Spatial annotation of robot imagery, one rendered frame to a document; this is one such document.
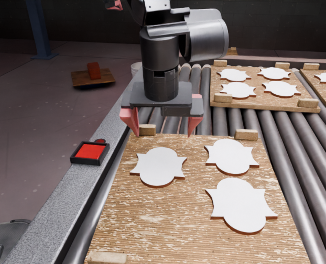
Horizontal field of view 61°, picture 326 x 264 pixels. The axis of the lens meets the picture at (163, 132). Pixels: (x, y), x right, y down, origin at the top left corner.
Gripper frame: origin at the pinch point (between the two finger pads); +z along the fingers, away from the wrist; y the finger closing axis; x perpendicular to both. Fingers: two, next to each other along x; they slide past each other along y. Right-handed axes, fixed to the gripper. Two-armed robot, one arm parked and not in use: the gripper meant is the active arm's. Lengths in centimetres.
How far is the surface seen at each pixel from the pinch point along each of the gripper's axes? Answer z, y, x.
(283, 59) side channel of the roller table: 29, 51, 82
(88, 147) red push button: 14.7, -20.1, 9.8
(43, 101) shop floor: 148, -152, 211
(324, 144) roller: 20, 43, 17
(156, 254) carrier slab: 8.2, -0.2, -19.8
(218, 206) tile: 9.6, 10.5, -9.7
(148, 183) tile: 10.5, -3.2, -4.2
